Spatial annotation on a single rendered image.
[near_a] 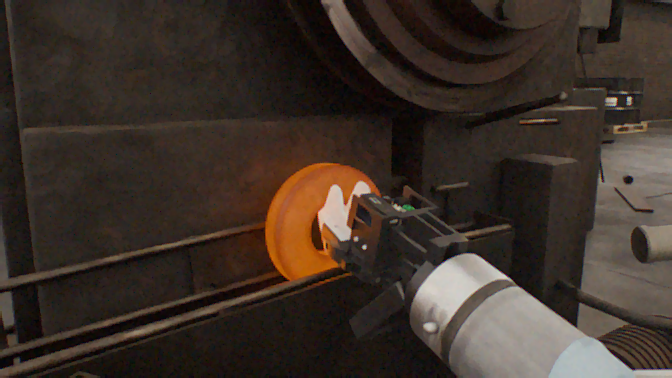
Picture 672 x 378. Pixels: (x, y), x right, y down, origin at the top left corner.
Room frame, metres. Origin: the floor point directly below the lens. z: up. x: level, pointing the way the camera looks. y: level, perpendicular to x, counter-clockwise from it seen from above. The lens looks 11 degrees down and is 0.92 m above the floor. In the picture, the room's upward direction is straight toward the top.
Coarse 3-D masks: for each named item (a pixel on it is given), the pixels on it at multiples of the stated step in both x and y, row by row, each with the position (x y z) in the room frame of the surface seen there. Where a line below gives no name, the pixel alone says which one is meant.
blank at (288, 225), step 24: (312, 168) 0.61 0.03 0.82; (336, 168) 0.61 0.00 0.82; (288, 192) 0.58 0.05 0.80; (312, 192) 0.59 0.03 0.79; (288, 216) 0.57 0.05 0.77; (312, 216) 0.59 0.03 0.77; (288, 240) 0.57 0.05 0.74; (288, 264) 0.57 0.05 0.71; (312, 264) 0.59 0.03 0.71; (336, 264) 0.60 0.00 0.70
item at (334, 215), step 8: (336, 192) 0.56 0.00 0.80; (328, 200) 0.58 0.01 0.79; (336, 200) 0.56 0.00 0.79; (328, 208) 0.58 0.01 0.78; (336, 208) 0.56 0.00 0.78; (344, 208) 0.56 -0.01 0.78; (320, 216) 0.58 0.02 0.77; (328, 216) 0.58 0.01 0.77; (336, 216) 0.56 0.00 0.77; (344, 216) 0.55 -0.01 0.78; (320, 224) 0.58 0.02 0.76; (328, 224) 0.57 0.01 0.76; (336, 224) 0.56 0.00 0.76; (344, 224) 0.55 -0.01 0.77; (336, 232) 0.55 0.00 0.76; (344, 232) 0.55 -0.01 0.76
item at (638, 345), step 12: (600, 336) 0.76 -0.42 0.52; (612, 336) 0.75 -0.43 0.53; (624, 336) 0.74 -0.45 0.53; (636, 336) 0.74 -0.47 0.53; (648, 336) 0.74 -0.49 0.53; (660, 336) 0.75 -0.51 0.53; (612, 348) 0.71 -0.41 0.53; (624, 348) 0.71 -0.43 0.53; (636, 348) 0.71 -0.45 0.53; (648, 348) 0.72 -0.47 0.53; (660, 348) 0.72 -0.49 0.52; (624, 360) 0.69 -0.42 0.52; (636, 360) 0.69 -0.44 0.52; (648, 360) 0.69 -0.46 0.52; (660, 360) 0.71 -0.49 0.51
